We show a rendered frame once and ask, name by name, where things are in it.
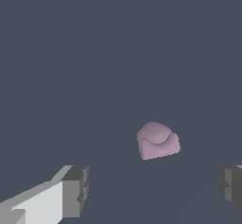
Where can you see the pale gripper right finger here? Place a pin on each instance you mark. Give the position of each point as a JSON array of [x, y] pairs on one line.
[[232, 183]]

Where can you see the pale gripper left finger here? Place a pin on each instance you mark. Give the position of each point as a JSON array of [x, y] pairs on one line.
[[47, 199]]

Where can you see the pink lumpy object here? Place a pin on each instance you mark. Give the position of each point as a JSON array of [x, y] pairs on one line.
[[157, 141]]

